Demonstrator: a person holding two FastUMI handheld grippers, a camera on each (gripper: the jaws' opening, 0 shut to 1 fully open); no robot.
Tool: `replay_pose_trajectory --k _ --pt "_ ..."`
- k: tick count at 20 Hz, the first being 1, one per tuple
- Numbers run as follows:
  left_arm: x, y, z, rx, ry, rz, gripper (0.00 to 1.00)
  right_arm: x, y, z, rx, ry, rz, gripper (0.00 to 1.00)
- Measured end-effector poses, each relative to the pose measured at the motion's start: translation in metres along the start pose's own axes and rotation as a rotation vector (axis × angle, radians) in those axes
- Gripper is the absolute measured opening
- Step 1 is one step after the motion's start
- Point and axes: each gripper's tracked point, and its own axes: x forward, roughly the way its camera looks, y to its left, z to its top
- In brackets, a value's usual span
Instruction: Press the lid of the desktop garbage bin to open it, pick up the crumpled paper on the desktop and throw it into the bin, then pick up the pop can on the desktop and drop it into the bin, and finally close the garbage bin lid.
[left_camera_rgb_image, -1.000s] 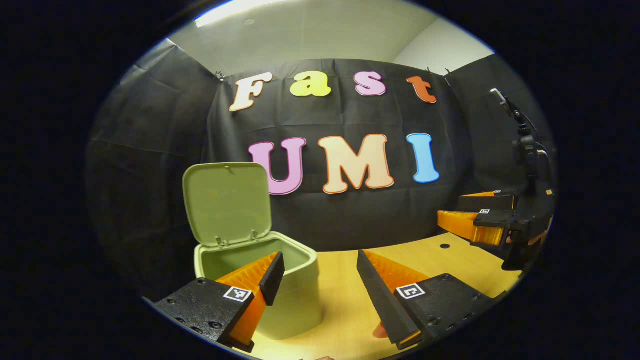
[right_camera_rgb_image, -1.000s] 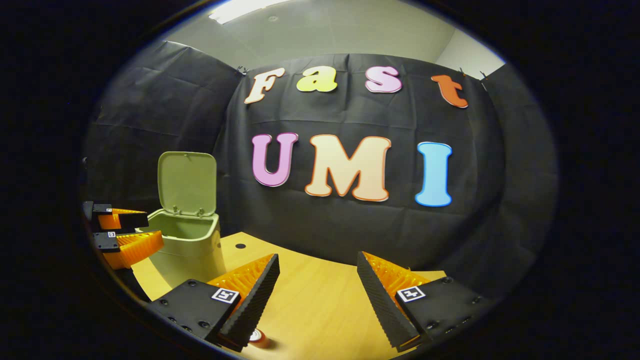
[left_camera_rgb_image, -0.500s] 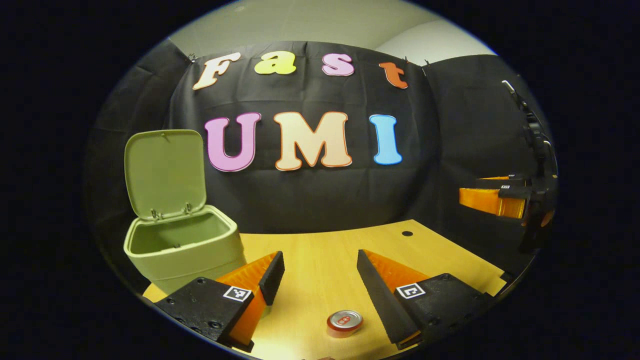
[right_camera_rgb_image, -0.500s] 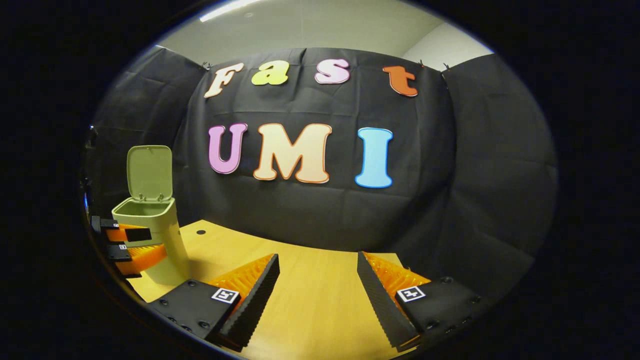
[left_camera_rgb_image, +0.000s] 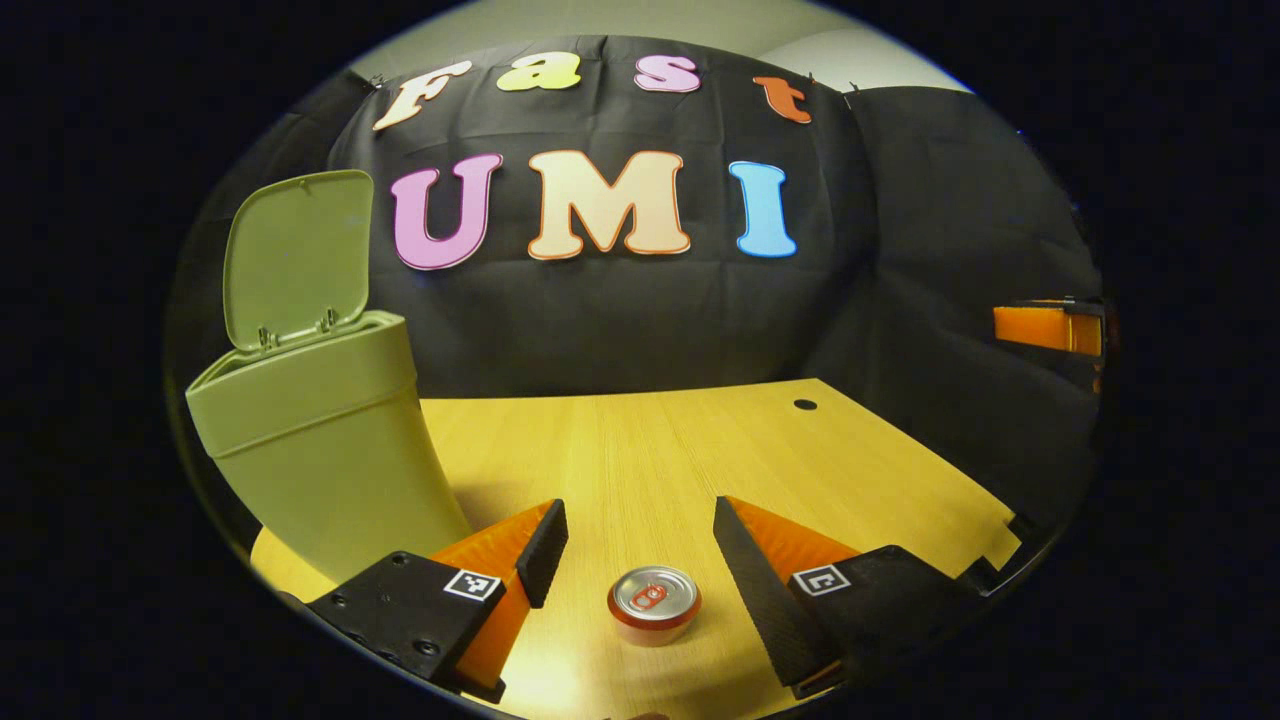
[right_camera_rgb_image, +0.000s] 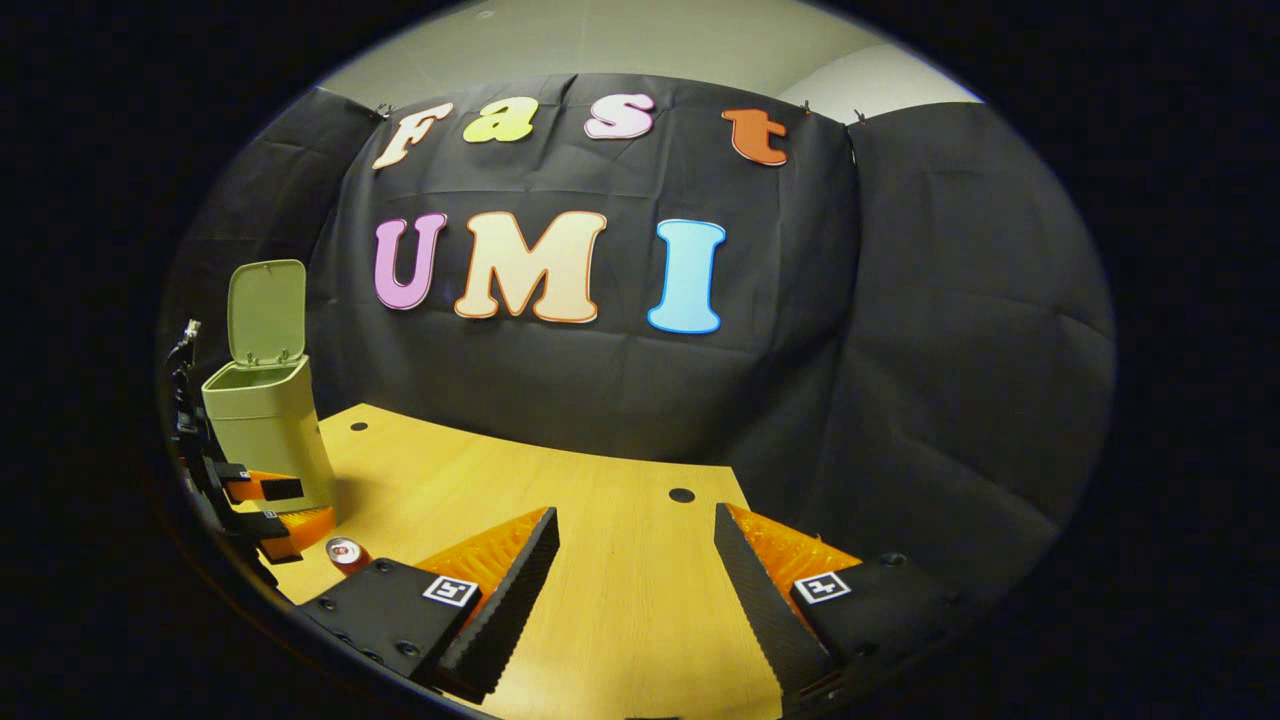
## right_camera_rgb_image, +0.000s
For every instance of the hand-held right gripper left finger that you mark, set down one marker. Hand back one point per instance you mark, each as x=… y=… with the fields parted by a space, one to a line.
x=510 y=610

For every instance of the red pop can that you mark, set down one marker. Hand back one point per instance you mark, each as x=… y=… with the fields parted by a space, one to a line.
x=345 y=553

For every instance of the black backdrop cloth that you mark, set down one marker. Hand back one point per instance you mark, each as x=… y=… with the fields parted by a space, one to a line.
x=800 y=420

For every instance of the pale green desktop garbage bin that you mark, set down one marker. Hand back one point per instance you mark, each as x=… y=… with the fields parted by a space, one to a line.
x=265 y=430

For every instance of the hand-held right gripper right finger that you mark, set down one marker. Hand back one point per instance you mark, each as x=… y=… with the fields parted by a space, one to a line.
x=765 y=610

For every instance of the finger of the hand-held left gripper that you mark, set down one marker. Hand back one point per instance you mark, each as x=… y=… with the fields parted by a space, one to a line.
x=265 y=488
x=295 y=525

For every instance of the wooden desktop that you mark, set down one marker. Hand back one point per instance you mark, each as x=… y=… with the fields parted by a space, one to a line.
x=620 y=560

